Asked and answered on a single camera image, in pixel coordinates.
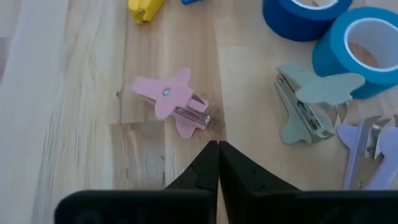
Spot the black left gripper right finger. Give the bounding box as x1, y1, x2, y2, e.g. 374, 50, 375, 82
219, 141, 398, 224

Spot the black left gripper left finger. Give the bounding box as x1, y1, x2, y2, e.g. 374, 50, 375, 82
54, 140, 220, 224

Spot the pink staple remover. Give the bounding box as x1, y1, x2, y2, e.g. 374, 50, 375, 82
131, 67, 212, 139

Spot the grey-green staple remover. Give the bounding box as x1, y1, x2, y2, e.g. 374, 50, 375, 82
273, 60, 366, 146

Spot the lavender staple remover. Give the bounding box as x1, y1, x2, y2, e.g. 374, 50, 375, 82
336, 114, 398, 191

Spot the light blue tape roll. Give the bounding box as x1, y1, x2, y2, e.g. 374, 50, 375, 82
312, 6, 398, 100

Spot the dark blue tape roll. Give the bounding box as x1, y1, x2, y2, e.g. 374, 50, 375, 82
261, 0, 354, 42

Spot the yellow mini stapler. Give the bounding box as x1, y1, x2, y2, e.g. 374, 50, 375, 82
127, 0, 166, 26

